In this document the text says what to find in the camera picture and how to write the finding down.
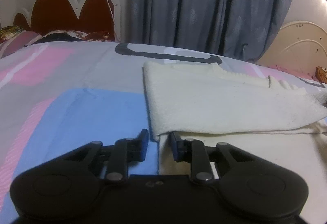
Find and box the cream white knit garment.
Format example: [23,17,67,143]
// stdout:
[143,62,326,223]

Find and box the orange brown object near footboard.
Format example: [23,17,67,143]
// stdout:
[315,66,327,84]

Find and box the striped pink pillow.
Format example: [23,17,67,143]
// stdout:
[0,31,42,58]

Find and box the patterned grey pink blue bedsheet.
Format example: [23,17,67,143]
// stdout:
[1,42,326,223]

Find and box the floral red gold pillow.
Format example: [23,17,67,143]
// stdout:
[33,30,114,44]

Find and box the red white scalloped headboard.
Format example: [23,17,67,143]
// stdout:
[13,0,121,41]

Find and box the blue grey curtain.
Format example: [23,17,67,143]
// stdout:
[127,0,292,62]

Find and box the cream footboard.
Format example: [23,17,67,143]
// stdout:
[257,21,326,76]

